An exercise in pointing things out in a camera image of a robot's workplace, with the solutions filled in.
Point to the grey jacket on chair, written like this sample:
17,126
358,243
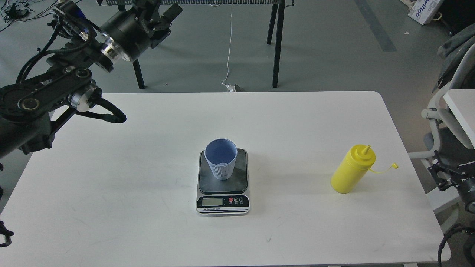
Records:
452,51

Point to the white cardboard box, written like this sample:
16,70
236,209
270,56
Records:
423,11

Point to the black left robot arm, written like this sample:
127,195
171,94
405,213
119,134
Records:
57,83

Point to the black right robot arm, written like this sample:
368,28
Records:
442,173

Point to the yellow squeeze bottle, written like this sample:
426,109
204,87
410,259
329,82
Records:
356,163

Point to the digital kitchen scale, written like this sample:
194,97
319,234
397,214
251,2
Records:
230,197

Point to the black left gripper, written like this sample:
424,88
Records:
125,38

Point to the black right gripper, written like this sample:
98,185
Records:
465,193

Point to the blue plastic cup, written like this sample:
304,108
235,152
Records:
221,156

